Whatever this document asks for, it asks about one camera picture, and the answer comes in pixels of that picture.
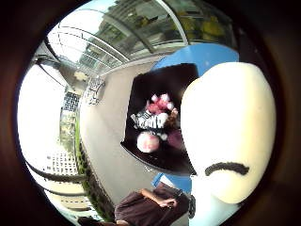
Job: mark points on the zebra striped soft toy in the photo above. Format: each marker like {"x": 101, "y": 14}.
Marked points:
{"x": 149, "y": 121}

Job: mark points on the the person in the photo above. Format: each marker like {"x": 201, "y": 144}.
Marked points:
{"x": 141, "y": 210}

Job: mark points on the purple soft toy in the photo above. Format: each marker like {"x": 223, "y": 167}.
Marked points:
{"x": 175, "y": 139}

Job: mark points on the green hedge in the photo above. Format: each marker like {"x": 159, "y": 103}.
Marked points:
{"x": 94, "y": 185}

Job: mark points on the black storage box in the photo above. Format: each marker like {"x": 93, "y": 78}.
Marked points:
{"x": 156, "y": 81}

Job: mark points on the brown soft toy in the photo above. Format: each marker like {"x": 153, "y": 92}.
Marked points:
{"x": 172, "y": 119}

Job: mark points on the glass canopy roof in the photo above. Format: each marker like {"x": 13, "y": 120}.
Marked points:
{"x": 106, "y": 31}

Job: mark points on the pink soft toy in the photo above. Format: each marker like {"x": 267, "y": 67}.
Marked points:
{"x": 158, "y": 105}

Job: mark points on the white and pink ball toy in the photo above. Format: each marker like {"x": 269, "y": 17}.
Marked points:
{"x": 148, "y": 142}

